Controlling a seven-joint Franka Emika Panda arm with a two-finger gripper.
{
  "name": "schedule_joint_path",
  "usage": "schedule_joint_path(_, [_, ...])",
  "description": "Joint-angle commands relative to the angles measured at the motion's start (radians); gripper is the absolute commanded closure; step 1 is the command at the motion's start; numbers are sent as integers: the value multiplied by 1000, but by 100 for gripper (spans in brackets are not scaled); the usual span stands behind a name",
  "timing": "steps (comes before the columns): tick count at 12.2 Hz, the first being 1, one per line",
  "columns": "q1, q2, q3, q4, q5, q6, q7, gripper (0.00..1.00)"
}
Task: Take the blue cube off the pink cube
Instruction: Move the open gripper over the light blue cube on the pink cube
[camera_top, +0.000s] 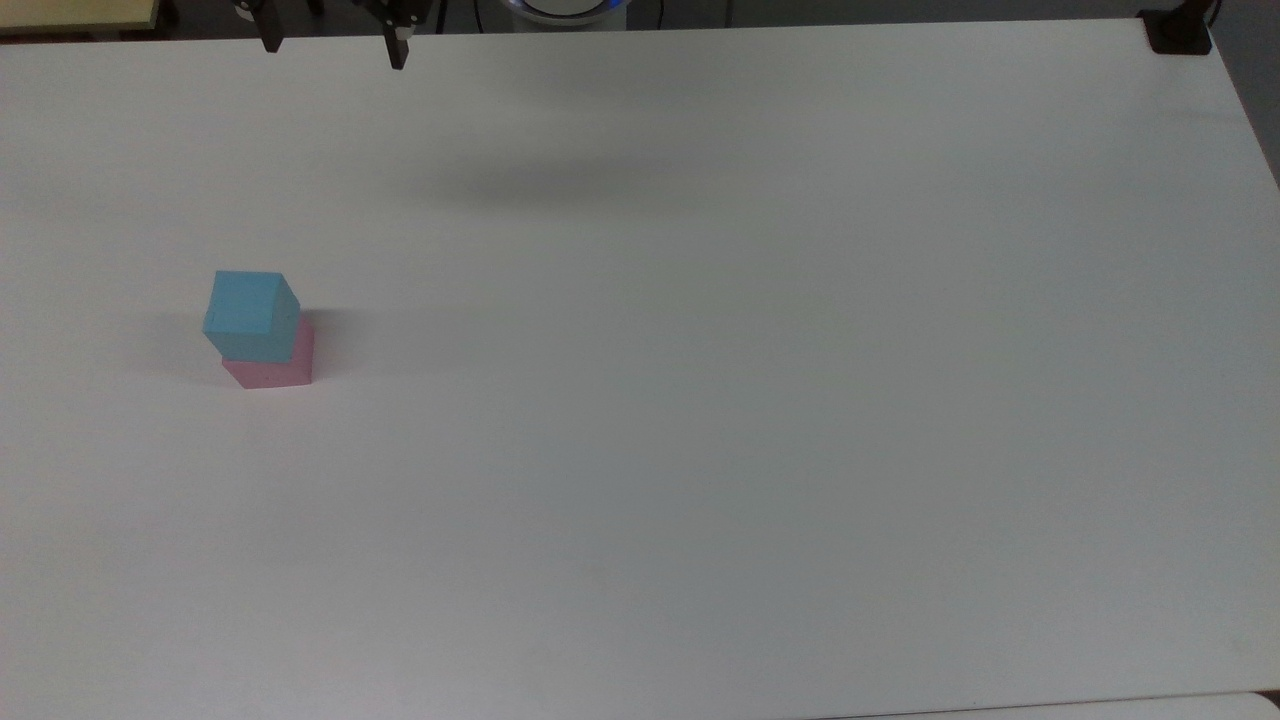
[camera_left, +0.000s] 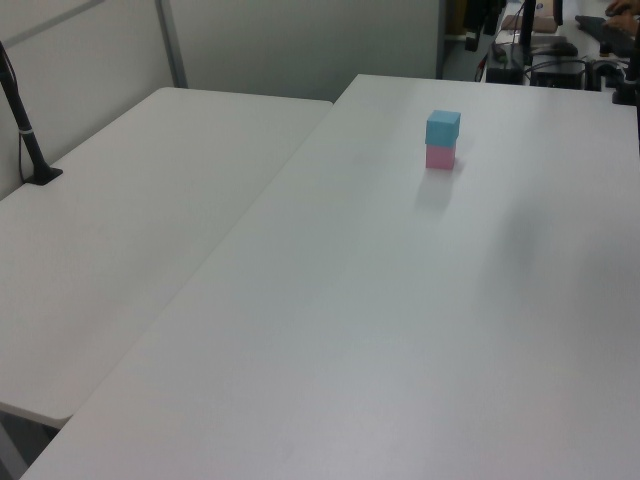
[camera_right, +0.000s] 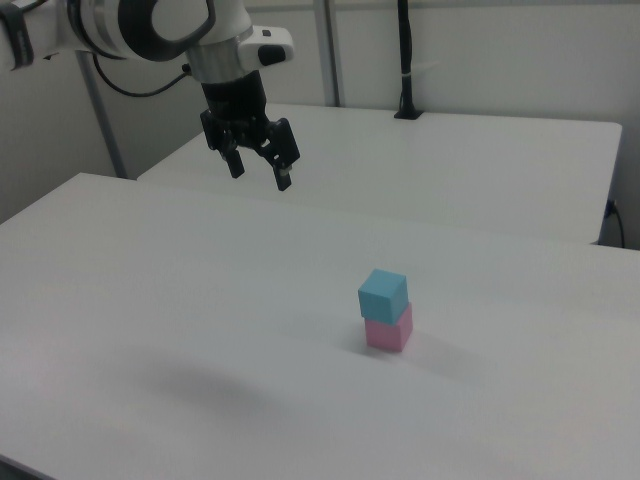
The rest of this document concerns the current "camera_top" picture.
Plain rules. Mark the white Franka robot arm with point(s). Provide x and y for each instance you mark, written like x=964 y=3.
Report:
x=565 y=8

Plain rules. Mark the pink cube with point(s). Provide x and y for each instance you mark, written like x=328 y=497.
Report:
x=285 y=372

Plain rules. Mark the blue cube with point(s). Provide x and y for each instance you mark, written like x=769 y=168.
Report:
x=245 y=305

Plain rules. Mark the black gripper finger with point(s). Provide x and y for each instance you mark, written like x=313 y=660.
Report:
x=398 y=45
x=270 y=35

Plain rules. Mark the black clamp pole mount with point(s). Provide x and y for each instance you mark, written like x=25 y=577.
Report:
x=1178 y=38

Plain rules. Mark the yellow table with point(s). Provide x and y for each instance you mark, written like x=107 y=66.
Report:
x=70 y=12

